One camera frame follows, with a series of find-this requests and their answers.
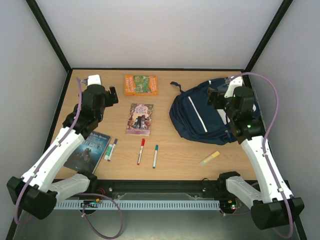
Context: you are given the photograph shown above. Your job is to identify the navy blue backpack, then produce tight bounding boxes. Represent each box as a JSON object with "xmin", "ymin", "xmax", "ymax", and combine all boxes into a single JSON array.
[{"xmin": 169, "ymin": 77, "xmax": 262, "ymax": 146}]

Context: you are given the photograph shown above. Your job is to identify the orange treehouse book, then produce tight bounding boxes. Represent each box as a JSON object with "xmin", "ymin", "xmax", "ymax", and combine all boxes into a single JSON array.
[{"xmin": 124, "ymin": 74, "xmax": 158, "ymax": 96}]

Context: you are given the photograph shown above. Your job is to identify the pink shrew paperback book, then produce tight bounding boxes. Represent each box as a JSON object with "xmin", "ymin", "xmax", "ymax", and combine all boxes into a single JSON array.
[{"xmin": 125, "ymin": 103, "xmax": 154, "ymax": 136}]

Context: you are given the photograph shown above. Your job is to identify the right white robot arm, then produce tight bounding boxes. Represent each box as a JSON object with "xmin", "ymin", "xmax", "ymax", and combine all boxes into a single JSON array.
[{"xmin": 207, "ymin": 86, "xmax": 305, "ymax": 230}]

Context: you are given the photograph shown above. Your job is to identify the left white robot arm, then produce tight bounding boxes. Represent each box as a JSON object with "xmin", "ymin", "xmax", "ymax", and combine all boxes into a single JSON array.
[{"xmin": 6, "ymin": 84, "xmax": 119, "ymax": 224}]

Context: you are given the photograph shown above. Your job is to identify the purple cap marker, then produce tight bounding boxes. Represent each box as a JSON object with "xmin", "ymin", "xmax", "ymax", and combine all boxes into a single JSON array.
[{"xmin": 107, "ymin": 138, "xmax": 118, "ymax": 162}]

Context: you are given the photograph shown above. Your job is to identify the green label glue stick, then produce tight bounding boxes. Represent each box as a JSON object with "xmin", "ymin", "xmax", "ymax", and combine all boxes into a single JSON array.
[{"xmin": 104, "ymin": 144, "xmax": 113, "ymax": 160}]

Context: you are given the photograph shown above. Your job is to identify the red cap marker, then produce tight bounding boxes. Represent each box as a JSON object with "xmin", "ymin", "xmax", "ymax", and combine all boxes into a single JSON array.
[{"xmin": 137, "ymin": 138, "xmax": 145, "ymax": 166}]

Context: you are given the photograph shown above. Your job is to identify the yellow highlighter pen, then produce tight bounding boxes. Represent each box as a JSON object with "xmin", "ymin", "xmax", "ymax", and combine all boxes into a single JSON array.
[{"xmin": 199, "ymin": 151, "xmax": 220, "ymax": 166}]

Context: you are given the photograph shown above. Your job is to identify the dark blue Wuthering Heights book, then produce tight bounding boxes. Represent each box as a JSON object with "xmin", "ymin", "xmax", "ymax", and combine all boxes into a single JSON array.
[{"xmin": 64, "ymin": 131, "xmax": 111, "ymax": 174}]

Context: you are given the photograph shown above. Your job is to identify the green cap marker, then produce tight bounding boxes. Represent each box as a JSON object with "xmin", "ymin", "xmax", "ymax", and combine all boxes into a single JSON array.
[{"xmin": 152, "ymin": 144, "xmax": 159, "ymax": 169}]

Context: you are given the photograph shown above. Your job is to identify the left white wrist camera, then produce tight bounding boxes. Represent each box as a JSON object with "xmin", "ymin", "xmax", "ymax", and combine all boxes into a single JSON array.
[{"xmin": 83, "ymin": 74, "xmax": 102, "ymax": 86}]

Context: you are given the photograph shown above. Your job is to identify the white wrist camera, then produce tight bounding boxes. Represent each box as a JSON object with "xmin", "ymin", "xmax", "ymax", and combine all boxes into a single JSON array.
[
  {"xmin": 224, "ymin": 76, "xmax": 243, "ymax": 99},
  {"xmin": 83, "ymin": 74, "xmax": 102, "ymax": 86}
]

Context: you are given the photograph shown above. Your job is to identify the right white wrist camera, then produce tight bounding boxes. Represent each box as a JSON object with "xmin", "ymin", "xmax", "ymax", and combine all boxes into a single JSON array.
[{"xmin": 224, "ymin": 76, "xmax": 243, "ymax": 99}]

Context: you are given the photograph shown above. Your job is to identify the black aluminium frame rail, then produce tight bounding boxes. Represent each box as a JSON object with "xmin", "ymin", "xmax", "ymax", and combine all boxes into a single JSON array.
[{"xmin": 95, "ymin": 179, "xmax": 222, "ymax": 199}]

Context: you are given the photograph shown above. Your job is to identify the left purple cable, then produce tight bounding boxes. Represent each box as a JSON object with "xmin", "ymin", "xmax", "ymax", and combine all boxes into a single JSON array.
[{"xmin": 13, "ymin": 76, "xmax": 124, "ymax": 238}]

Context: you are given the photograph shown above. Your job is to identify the light blue slotted cable duct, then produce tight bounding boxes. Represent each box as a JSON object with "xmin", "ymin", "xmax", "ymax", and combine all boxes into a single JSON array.
[{"xmin": 55, "ymin": 199, "xmax": 220, "ymax": 211}]

